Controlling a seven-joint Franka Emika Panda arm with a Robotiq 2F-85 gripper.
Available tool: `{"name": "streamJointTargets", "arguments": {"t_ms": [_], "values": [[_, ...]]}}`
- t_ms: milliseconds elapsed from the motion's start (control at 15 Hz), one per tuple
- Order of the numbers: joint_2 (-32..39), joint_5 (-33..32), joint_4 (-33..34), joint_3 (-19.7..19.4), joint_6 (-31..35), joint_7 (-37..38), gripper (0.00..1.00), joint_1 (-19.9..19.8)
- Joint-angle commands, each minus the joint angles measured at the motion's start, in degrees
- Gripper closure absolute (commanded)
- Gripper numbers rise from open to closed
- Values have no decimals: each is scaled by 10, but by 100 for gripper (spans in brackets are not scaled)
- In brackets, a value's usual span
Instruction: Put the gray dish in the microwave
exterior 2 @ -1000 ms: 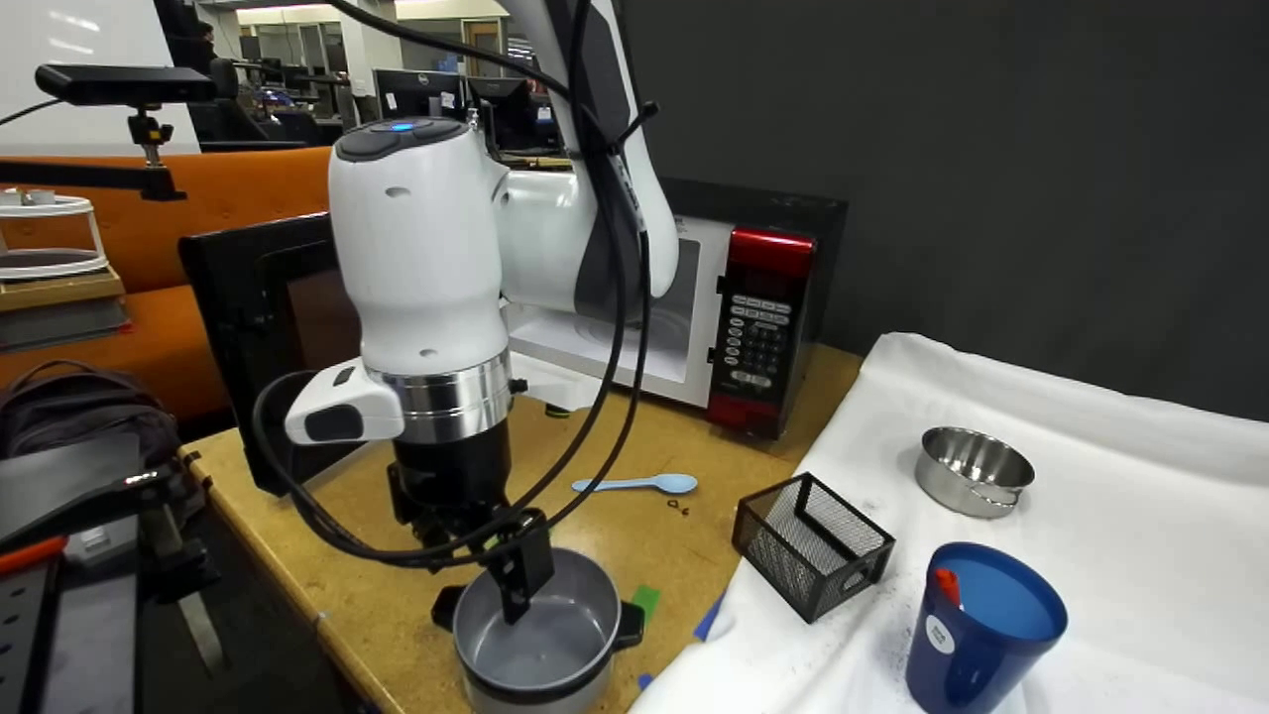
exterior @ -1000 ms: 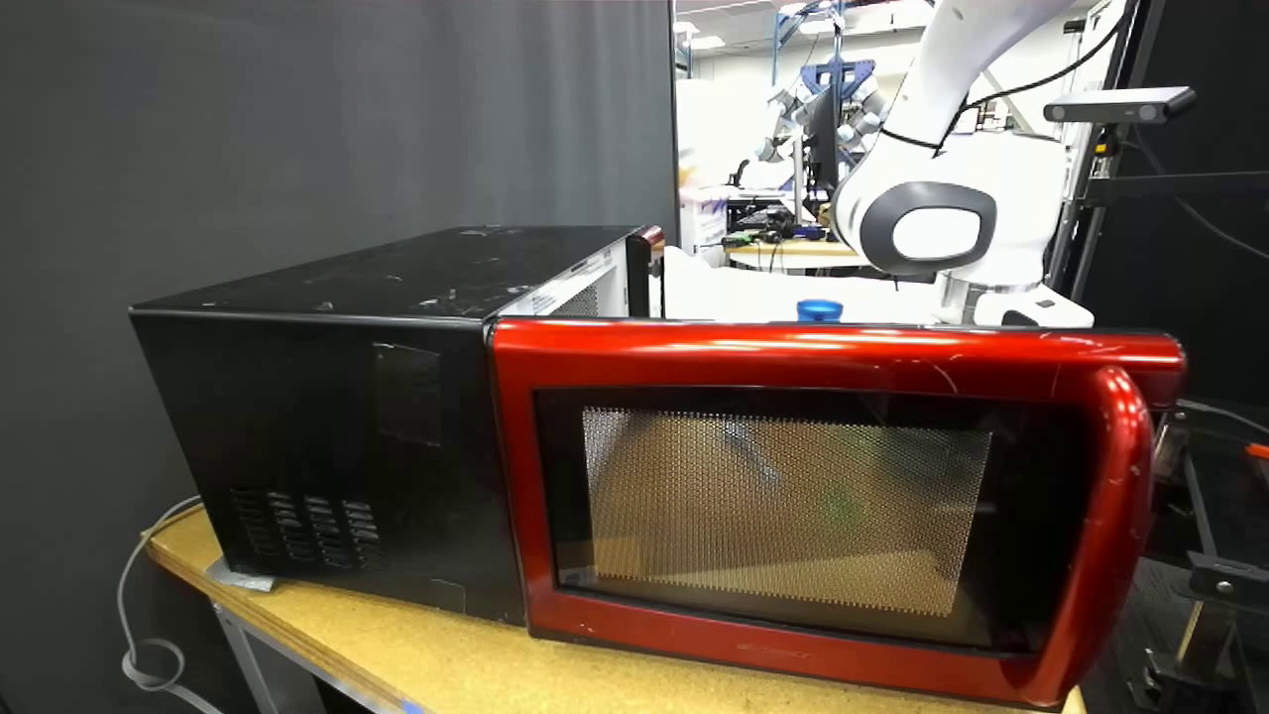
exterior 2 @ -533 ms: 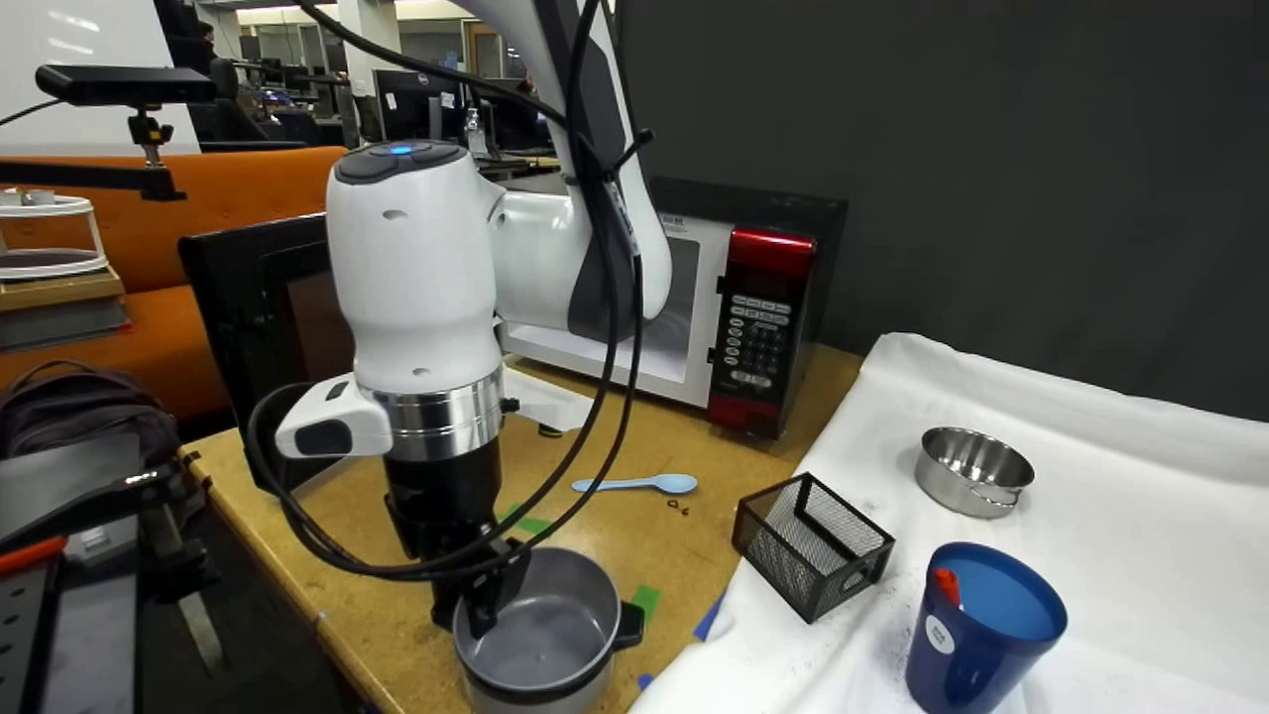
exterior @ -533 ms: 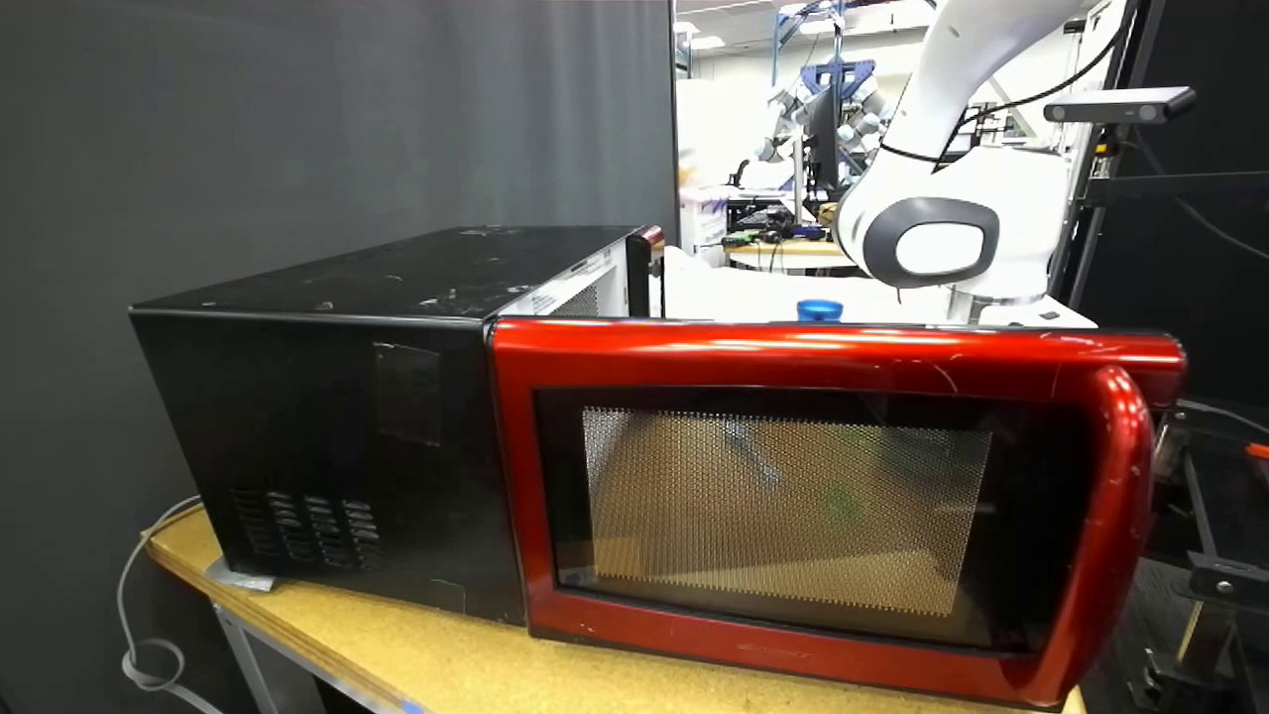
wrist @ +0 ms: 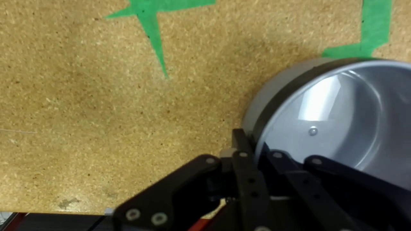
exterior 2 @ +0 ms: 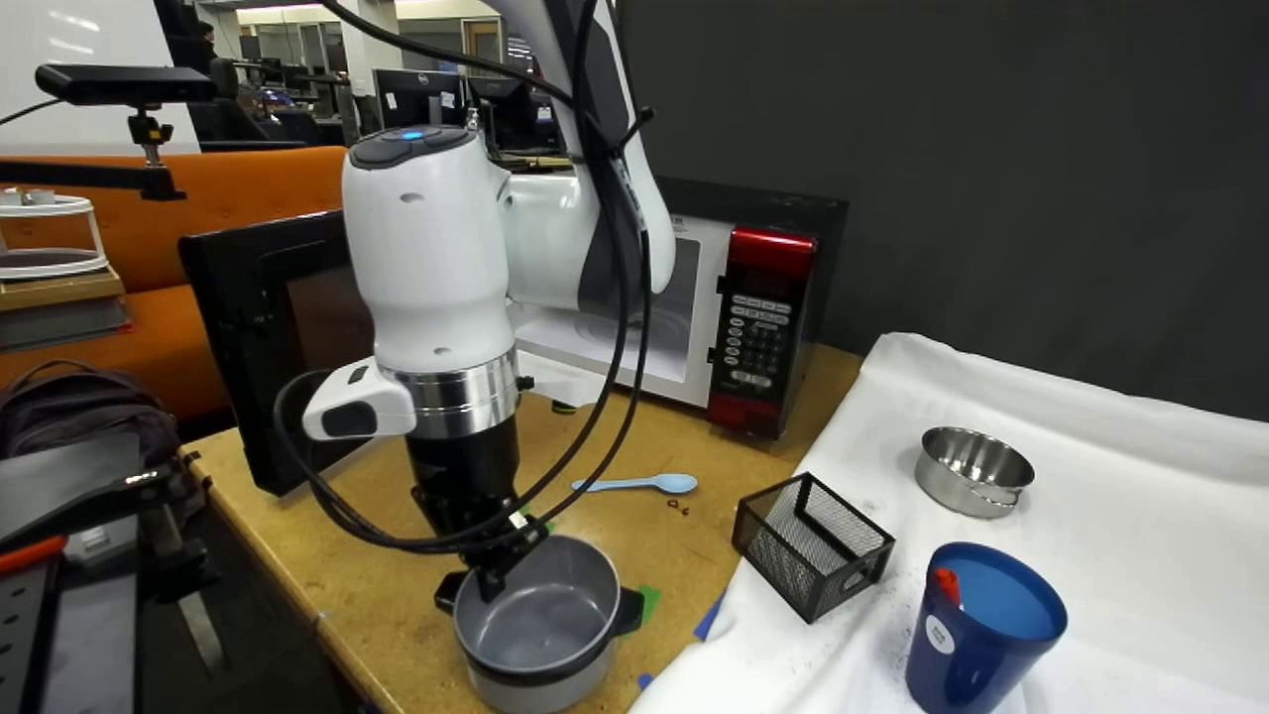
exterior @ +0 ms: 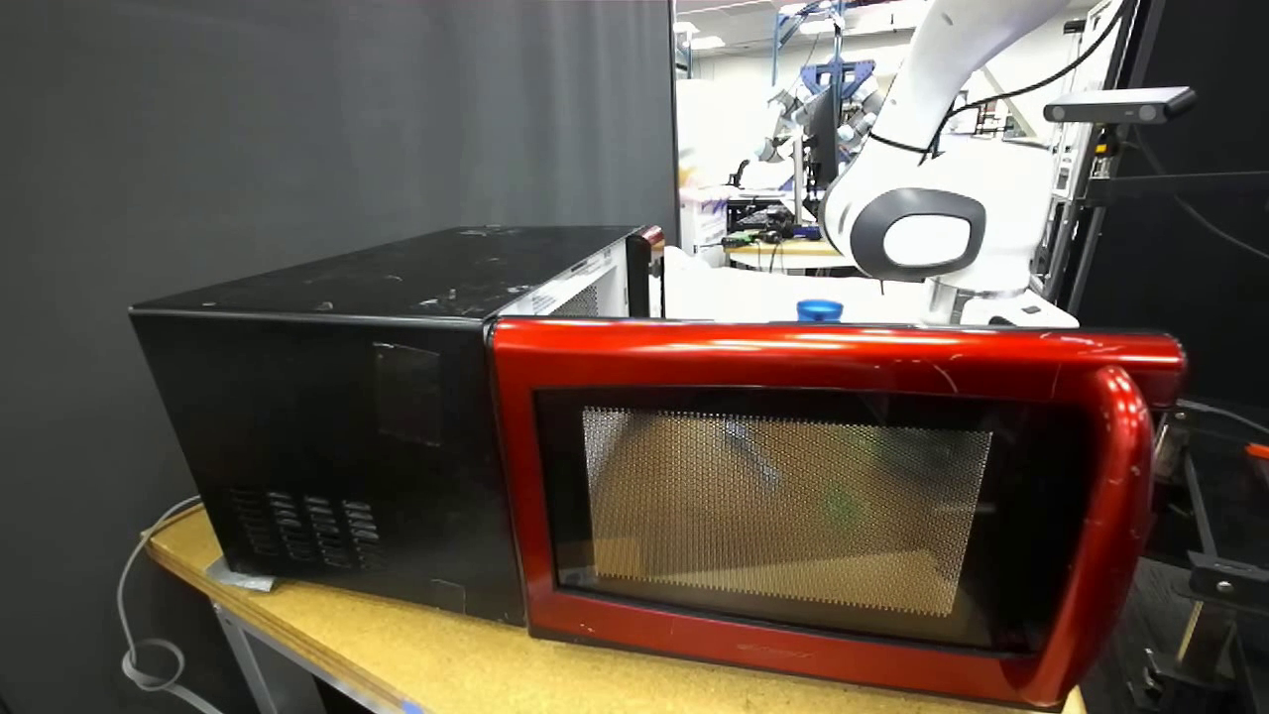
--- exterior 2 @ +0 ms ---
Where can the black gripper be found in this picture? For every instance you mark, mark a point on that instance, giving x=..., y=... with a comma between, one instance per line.
x=463, y=477

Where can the red and black microwave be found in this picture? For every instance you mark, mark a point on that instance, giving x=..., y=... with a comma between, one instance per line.
x=777, y=332

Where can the light blue plastic spoon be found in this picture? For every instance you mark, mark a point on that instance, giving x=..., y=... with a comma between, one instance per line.
x=668, y=487

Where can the black tripod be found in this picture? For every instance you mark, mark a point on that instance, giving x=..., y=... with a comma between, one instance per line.
x=122, y=528

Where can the orange sofa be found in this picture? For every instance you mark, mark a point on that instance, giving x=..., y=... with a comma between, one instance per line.
x=146, y=349

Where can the small red object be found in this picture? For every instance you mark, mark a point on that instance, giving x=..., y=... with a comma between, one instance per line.
x=945, y=583

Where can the black bag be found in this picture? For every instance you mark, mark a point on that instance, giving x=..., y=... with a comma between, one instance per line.
x=81, y=411

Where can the blue plastic cup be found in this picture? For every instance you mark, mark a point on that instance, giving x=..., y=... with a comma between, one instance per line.
x=954, y=661

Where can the small stainless steel bowl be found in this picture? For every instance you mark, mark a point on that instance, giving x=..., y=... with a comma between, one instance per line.
x=974, y=495

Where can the stack of books and trays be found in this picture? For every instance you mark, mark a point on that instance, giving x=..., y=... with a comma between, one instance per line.
x=54, y=284

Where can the black backdrop curtain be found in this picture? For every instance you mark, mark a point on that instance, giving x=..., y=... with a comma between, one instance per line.
x=995, y=161

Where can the white cloth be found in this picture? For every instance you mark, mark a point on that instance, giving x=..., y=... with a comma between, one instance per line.
x=1135, y=555

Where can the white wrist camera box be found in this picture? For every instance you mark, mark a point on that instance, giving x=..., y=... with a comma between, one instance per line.
x=350, y=401

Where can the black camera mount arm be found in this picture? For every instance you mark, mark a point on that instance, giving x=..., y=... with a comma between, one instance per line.
x=81, y=177

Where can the black bar camera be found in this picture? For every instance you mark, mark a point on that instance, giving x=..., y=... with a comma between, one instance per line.
x=126, y=83

